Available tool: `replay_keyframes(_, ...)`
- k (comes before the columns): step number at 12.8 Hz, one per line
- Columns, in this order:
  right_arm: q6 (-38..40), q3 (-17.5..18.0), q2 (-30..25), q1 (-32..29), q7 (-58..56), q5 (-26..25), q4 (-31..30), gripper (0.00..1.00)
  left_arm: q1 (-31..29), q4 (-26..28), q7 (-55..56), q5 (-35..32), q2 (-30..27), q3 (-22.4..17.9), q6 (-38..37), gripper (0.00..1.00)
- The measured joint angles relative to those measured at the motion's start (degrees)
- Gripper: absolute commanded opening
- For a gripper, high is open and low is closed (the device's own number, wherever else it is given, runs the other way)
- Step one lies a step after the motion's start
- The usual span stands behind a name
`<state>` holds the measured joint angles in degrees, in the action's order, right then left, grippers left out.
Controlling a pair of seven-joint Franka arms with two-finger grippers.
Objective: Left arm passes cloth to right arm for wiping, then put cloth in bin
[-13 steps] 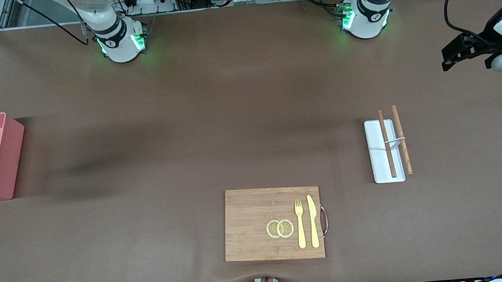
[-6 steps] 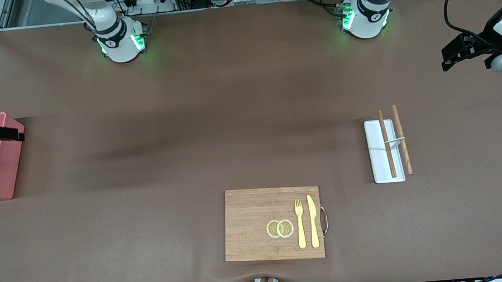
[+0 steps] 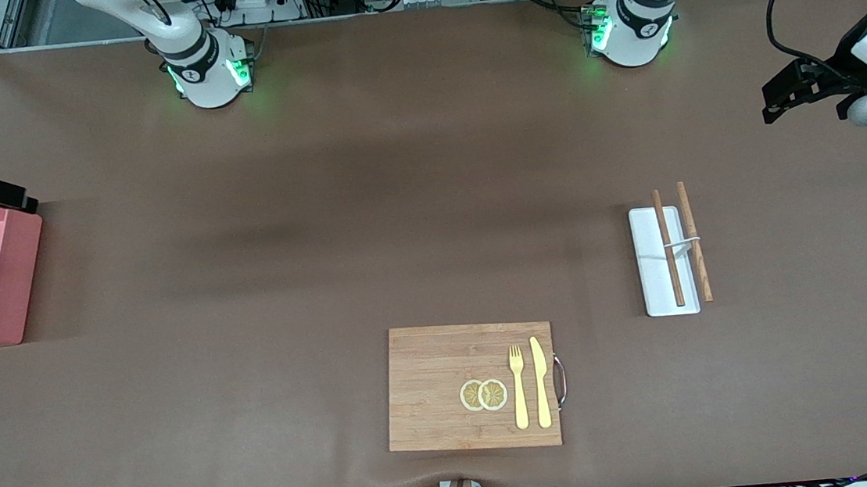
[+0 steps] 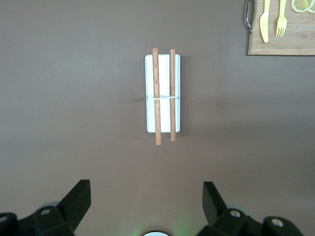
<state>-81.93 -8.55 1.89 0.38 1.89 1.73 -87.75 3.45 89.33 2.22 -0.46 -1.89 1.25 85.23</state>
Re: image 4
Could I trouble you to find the wooden cutting board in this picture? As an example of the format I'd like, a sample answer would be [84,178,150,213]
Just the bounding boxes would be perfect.
[243,0,315,56]

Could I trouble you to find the wooden rod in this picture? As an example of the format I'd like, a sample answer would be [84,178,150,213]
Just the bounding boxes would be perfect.
[152,48,162,146]
[169,48,176,142]

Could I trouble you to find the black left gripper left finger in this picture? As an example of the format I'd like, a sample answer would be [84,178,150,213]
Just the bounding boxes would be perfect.
[0,179,92,236]

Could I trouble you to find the yellow fork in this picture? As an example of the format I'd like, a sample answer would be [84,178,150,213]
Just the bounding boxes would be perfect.
[275,0,288,38]

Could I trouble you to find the yellow knife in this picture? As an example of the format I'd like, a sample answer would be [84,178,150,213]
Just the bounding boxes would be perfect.
[259,0,271,43]

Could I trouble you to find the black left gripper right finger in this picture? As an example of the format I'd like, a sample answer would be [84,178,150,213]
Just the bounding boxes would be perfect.
[196,181,305,236]

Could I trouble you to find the white rack base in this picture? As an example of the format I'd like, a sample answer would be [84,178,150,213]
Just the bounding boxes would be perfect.
[144,54,182,133]

